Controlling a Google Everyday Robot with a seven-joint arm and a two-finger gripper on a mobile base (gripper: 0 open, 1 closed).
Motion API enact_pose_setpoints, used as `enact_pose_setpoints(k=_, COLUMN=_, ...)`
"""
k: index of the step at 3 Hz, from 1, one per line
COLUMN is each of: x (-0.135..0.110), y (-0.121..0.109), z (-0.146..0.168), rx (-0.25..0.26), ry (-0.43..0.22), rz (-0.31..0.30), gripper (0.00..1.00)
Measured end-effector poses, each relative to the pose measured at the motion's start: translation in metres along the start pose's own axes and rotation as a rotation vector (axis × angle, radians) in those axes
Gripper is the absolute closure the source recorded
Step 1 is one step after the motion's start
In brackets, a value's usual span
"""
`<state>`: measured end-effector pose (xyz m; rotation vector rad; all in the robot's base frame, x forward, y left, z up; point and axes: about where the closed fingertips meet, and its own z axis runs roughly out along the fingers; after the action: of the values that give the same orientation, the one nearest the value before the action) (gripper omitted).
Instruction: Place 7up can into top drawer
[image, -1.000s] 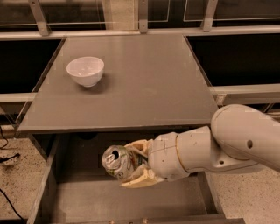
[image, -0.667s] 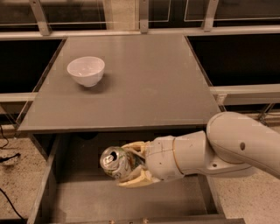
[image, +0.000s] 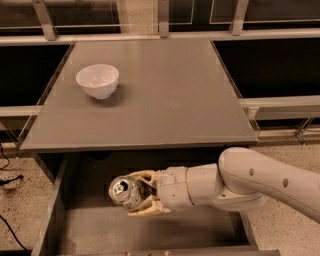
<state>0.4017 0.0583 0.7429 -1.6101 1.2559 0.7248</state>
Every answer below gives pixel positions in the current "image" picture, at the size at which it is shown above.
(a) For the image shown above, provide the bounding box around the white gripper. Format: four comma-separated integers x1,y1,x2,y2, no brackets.
127,167,193,217

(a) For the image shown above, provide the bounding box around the crushed 7up soda can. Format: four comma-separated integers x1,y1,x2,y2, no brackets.
108,176,143,209

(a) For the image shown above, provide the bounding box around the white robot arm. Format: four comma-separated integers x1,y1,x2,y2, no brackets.
129,147,320,222

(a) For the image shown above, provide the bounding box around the open grey top drawer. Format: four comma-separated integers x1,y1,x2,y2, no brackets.
32,151,280,256

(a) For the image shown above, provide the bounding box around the grey cabinet with top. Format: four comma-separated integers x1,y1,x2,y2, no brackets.
18,38,260,183

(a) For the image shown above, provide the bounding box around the white ceramic bowl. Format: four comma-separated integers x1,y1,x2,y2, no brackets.
76,64,119,99

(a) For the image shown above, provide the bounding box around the black cable on floor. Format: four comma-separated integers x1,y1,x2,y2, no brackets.
0,142,25,187

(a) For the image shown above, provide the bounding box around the black floor cable lower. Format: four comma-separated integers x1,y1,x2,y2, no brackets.
0,214,30,252

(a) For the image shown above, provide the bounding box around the metal railing frame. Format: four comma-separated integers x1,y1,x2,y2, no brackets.
0,0,320,148

